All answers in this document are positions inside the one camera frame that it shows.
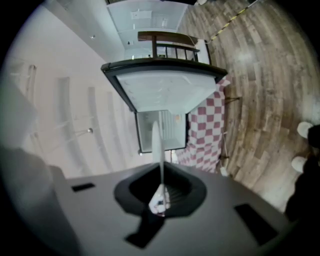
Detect person's white shoe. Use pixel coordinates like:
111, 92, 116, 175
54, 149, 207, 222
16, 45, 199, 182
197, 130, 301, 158
290, 155, 313, 174
296, 121, 315, 139

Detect white plate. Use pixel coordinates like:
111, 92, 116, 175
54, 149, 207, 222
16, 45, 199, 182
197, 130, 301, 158
172, 112, 185, 127
151, 121, 167, 187

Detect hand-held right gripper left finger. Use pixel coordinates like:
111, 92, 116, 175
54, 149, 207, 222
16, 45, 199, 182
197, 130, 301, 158
114, 162, 162, 216

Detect red white checkered tablecloth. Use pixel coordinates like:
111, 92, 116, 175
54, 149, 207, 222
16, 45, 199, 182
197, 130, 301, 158
174, 76, 232, 175

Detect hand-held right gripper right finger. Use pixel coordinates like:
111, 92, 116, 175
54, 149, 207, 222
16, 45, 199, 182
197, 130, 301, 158
163, 161, 208, 218

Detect person's left white shoe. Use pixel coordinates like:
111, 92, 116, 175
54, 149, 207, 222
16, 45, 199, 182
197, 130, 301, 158
290, 155, 313, 174

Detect person's black trousers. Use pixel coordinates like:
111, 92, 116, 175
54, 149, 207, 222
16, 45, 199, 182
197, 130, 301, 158
284, 123, 320, 222

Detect yellow black striped floor tape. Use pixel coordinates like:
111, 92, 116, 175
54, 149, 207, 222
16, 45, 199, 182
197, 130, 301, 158
209, 0, 260, 42

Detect white mini fridge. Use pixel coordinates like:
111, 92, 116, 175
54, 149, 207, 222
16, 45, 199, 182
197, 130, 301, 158
100, 58, 229, 155

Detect wooden table leg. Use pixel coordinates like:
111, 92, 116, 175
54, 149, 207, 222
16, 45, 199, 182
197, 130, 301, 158
220, 131, 230, 161

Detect person's right white shoe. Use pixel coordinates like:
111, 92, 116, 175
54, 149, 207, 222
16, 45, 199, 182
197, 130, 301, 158
296, 121, 315, 139

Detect dark brown wooden railing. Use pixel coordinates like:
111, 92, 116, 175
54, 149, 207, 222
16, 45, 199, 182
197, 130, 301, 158
137, 31, 201, 62

